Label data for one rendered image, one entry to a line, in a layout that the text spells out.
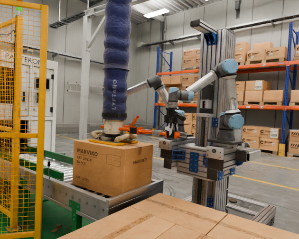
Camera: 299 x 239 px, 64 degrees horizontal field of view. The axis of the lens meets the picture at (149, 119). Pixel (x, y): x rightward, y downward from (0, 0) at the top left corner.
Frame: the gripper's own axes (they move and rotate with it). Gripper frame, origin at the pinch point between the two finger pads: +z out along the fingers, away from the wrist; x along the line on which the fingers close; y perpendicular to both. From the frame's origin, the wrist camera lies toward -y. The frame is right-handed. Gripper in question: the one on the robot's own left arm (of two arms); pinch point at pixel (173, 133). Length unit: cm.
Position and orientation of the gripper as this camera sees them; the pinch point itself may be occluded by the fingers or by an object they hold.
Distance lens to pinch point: 182.1
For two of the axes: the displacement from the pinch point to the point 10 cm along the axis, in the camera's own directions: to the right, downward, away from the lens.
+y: -8.3, -0.6, 5.5
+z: -0.5, 10.0, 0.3
